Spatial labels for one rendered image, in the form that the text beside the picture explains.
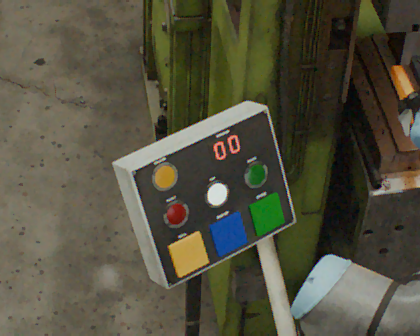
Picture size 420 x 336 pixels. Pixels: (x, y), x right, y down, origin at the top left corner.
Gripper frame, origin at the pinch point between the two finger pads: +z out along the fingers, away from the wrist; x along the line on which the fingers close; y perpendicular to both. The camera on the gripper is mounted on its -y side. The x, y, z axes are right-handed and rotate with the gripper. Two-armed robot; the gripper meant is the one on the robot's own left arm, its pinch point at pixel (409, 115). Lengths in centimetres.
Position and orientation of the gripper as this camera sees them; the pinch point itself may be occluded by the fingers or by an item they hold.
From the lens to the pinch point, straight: 207.9
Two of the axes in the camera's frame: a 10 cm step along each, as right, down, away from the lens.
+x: 9.9, -1.0, 1.3
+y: 1.3, 9.6, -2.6
